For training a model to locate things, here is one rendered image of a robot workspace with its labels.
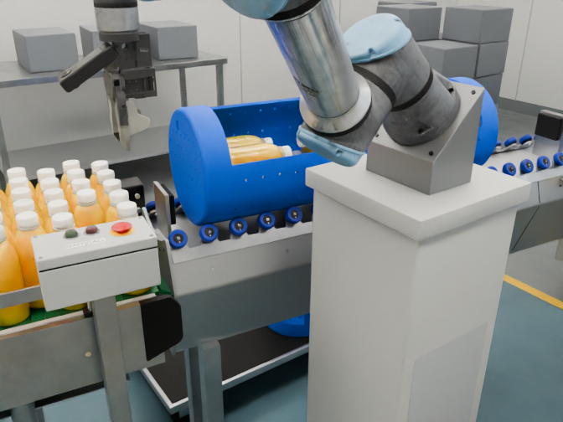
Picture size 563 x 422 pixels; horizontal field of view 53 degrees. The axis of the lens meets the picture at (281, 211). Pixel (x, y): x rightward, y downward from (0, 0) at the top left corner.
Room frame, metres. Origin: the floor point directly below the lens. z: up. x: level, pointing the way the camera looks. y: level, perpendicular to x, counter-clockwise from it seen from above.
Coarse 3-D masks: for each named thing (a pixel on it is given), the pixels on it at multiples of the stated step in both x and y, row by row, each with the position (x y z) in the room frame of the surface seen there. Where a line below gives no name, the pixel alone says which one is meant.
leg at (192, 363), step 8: (184, 352) 1.34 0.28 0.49; (192, 352) 1.31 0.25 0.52; (192, 360) 1.30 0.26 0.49; (192, 368) 1.30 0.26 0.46; (192, 376) 1.30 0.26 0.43; (192, 384) 1.30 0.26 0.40; (192, 392) 1.30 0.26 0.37; (200, 392) 1.31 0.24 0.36; (192, 400) 1.30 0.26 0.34; (200, 400) 1.31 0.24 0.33; (192, 408) 1.31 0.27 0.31; (200, 408) 1.31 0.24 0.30; (192, 416) 1.31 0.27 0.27; (200, 416) 1.31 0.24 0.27
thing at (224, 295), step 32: (512, 160) 1.82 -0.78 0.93; (544, 192) 1.67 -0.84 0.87; (192, 224) 1.30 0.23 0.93; (224, 224) 1.30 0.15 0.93; (256, 224) 1.30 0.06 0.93; (544, 224) 1.72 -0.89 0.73; (160, 256) 1.18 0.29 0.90; (224, 256) 1.18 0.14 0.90; (256, 256) 1.21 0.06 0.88; (288, 256) 1.24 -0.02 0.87; (192, 288) 1.12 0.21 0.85; (224, 288) 1.16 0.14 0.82; (256, 288) 1.21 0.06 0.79; (288, 288) 1.26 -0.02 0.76; (192, 320) 1.15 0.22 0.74; (224, 320) 1.20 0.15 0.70; (256, 320) 1.26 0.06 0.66
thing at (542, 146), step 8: (544, 112) 1.87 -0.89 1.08; (552, 112) 1.86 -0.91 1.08; (544, 120) 1.85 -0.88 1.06; (552, 120) 1.82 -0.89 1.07; (560, 120) 1.80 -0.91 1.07; (536, 128) 1.87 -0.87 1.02; (544, 128) 1.85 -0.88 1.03; (552, 128) 1.82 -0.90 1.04; (560, 128) 1.80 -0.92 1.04; (536, 136) 1.88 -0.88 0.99; (544, 136) 1.84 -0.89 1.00; (552, 136) 1.81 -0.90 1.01; (560, 136) 1.80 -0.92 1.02; (536, 144) 1.88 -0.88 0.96; (544, 144) 1.85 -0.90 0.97; (552, 144) 1.82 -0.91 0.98; (560, 144) 1.80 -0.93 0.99; (536, 152) 1.87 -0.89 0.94; (544, 152) 1.85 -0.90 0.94; (552, 152) 1.82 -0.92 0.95
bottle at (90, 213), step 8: (96, 200) 1.11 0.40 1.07; (80, 208) 1.09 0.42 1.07; (88, 208) 1.09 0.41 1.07; (96, 208) 1.09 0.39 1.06; (80, 216) 1.08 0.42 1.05; (88, 216) 1.08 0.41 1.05; (96, 216) 1.09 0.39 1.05; (104, 216) 1.10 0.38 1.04; (80, 224) 1.07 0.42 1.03; (88, 224) 1.07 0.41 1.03
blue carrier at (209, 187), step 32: (192, 128) 1.20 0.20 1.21; (224, 128) 1.45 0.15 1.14; (256, 128) 1.49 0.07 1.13; (288, 128) 1.54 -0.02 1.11; (480, 128) 1.51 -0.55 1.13; (192, 160) 1.22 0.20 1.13; (224, 160) 1.17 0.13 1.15; (288, 160) 1.24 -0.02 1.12; (320, 160) 1.27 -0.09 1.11; (480, 160) 1.54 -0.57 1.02; (192, 192) 1.23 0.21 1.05; (224, 192) 1.16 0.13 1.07; (256, 192) 1.20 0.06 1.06; (288, 192) 1.24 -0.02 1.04
